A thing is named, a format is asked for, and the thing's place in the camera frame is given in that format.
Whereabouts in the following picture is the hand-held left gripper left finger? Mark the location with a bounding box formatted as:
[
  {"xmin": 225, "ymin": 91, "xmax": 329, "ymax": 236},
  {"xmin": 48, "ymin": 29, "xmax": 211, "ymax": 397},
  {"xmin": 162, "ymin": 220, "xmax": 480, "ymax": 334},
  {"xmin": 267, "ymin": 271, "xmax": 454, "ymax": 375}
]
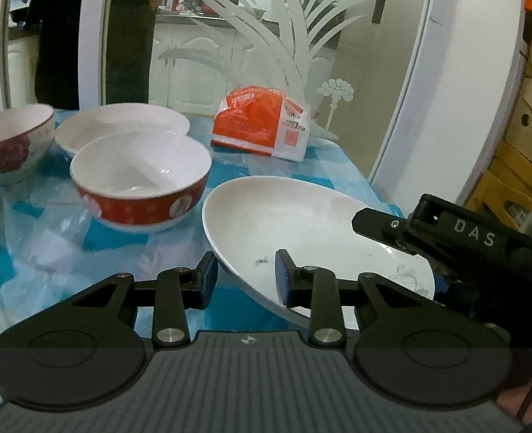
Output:
[{"xmin": 72, "ymin": 251, "xmax": 218, "ymax": 349}]

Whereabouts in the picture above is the blue checkered plastic tablecloth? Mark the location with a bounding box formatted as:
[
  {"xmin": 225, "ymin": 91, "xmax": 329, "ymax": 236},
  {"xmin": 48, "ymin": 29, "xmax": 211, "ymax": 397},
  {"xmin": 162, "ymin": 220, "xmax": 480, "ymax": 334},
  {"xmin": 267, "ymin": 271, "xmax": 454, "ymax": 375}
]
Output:
[{"xmin": 0, "ymin": 109, "xmax": 403, "ymax": 416}]

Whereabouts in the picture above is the yellowish cardboard box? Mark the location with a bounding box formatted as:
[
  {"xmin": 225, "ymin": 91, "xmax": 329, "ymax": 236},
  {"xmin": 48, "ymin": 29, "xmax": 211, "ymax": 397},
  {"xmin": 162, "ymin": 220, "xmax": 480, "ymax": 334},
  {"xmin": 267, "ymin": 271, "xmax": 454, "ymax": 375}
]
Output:
[{"xmin": 466, "ymin": 142, "xmax": 532, "ymax": 237}]

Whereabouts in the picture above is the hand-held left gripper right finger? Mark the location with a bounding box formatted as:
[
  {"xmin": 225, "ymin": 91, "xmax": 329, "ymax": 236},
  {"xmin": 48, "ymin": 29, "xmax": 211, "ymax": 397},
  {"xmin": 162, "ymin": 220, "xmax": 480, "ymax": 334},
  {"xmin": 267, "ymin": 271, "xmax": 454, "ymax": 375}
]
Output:
[{"xmin": 275, "ymin": 249, "xmax": 442, "ymax": 349}]

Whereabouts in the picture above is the white shallow plate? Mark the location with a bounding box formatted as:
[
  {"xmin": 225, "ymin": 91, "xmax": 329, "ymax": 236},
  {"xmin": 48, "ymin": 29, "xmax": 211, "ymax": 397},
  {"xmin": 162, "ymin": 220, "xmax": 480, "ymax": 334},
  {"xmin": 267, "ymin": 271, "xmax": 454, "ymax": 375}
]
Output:
[{"xmin": 55, "ymin": 103, "xmax": 191, "ymax": 159}]

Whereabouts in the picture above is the red and white bowl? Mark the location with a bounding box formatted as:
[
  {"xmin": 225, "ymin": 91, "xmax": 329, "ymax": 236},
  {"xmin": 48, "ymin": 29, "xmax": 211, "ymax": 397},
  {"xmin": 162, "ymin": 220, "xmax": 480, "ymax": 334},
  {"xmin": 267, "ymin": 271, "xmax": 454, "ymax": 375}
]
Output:
[{"xmin": 69, "ymin": 132, "xmax": 212, "ymax": 234}]

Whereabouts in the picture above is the frosted glass sliding door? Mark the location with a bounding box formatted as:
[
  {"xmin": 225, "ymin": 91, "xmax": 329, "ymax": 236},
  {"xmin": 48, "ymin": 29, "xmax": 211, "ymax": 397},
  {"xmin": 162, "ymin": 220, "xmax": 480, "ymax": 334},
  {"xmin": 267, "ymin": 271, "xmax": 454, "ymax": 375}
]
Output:
[{"xmin": 98, "ymin": 0, "xmax": 439, "ymax": 182}]

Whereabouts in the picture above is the large white oval plate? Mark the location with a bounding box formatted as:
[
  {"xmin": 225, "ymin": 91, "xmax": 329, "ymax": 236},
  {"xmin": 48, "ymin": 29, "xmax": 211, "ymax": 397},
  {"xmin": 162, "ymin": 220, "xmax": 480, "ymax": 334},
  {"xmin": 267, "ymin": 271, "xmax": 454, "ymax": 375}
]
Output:
[{"xmin": 202, "ymin": 176, "xmax": 436, "ymax": 331}]

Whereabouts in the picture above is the white bowl with red flowers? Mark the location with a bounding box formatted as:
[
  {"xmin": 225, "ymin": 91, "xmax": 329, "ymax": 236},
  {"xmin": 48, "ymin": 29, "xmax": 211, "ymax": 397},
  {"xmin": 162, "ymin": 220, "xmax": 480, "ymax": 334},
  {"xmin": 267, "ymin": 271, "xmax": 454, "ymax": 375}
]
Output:
[{"xmin": 0, "ymin": 104, "xmax": 56, "ymax": 185}]

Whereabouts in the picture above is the orange and white packet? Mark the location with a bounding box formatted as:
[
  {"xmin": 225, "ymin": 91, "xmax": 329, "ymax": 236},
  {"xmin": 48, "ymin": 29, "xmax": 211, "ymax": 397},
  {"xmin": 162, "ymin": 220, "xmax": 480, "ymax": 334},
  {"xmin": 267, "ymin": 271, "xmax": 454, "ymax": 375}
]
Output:
[{"xmin": 211, "ymin": 87, "xmax": 312, "ymax": 162}]

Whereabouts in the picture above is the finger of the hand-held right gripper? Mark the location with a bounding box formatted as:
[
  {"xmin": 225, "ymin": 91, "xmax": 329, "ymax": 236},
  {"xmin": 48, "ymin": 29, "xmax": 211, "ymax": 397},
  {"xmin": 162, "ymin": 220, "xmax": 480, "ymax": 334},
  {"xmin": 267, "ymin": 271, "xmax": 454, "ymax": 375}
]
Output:
[
  {"xmin": 431, "ymin": 266, "xmax": 466, "ymax": 308},
  {"xmin": 351, "ymin": 207, "xmax": 425, "ymax": 258}
]

